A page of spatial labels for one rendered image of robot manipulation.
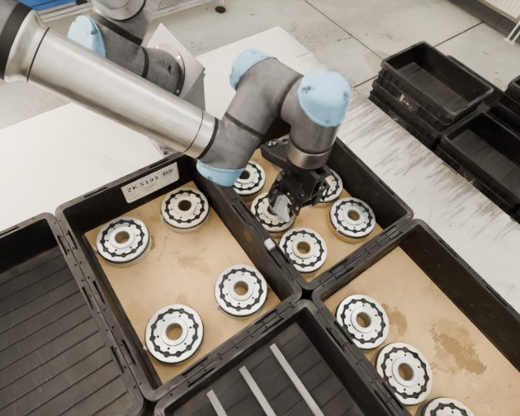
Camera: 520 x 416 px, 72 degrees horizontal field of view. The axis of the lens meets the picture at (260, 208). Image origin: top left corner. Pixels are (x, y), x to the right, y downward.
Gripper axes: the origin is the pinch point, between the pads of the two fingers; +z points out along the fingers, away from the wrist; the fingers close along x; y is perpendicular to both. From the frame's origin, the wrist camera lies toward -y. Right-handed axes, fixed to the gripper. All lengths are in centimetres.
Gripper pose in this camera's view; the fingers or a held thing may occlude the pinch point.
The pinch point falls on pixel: (283, 205)
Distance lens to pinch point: 81.2
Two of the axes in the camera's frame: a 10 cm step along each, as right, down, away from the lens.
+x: 8.2, -4.5, 3.6
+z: -0.9, 5.2, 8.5
